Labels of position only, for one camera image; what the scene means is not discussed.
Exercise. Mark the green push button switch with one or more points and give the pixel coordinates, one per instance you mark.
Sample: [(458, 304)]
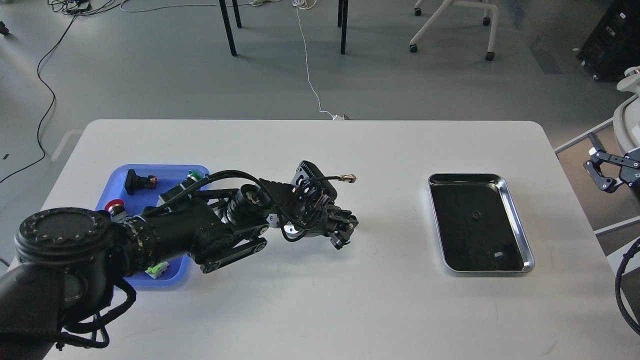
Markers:
[(190, 179)]

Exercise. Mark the blue plastic tray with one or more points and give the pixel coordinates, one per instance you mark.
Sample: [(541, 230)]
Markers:
[(168, 176)]

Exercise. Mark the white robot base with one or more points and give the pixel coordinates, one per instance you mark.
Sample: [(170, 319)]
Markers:
[(626, 118)]

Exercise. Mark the black cabinet on casters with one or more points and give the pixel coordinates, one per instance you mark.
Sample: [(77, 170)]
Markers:
[(614, 44)]

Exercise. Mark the light green contact block switch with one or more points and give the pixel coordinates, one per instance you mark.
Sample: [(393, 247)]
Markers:
[(156, 271)]

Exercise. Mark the red mushroom push button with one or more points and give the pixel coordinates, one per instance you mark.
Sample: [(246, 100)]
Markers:
[(117, 211)]

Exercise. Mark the white chair base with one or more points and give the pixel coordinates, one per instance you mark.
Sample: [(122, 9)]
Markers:
[(491, 17)]

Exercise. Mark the black table leg left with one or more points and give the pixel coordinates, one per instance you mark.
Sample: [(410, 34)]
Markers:
[(235, 6)]

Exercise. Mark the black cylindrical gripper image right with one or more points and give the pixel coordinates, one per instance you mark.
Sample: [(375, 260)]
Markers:
[(635, 172)]

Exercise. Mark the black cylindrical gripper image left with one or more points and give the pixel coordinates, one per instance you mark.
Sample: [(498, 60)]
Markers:
[(301, 219)]

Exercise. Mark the silver metal tray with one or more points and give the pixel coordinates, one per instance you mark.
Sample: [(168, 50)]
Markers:
[(494, 246)]

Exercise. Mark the black table leg right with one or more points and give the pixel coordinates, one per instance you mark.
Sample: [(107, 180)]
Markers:
[(342, 23)]

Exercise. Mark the black selector switch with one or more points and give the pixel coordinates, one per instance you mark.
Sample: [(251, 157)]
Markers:
[(133, 182)]

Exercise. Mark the black table leg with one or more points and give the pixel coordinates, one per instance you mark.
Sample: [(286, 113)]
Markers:
[(342, 23), (235, 6)]

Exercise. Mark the black robot arm image left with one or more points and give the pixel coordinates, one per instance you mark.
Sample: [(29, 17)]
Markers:
[(73, 263)]

